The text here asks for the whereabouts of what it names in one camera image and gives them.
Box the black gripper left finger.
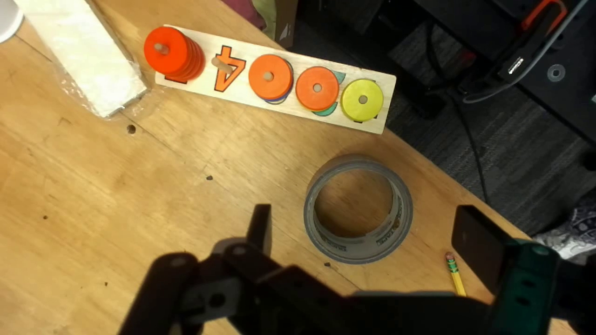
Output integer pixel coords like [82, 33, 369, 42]
[119, 204, 294, 335]

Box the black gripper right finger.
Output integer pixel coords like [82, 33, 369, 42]
[451, 204, 596, 335]

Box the yellow pencil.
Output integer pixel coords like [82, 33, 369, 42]
[443, 250, 469, 299]

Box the patterned trouser leg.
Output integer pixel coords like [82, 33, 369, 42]
[533, 189, 596, 267]

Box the white foam block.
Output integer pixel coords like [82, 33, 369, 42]
[13, 0, 149, 120]

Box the white paper cup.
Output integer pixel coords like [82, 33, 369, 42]
[0, 0, 26, 46]

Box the grey duct tape roll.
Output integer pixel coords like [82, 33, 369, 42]
[302, 155, 415, 267]

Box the orange stacking ring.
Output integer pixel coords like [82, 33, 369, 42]
[294, 66, 343, 120]

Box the orange ring over blue ring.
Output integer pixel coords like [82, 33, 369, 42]
[248, 55, 296, 107]

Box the wooden ring stacking board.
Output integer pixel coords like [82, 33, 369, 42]
[151, 25, 399, 137]

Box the yellow stacking ring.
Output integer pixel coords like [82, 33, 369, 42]
[339, 79, 387, 126]

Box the red-orange ring stack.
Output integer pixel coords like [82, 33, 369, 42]
[142, 27, 207, 87]

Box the orange-handled tool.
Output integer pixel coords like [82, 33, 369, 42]
[520, 0, 570, 34]

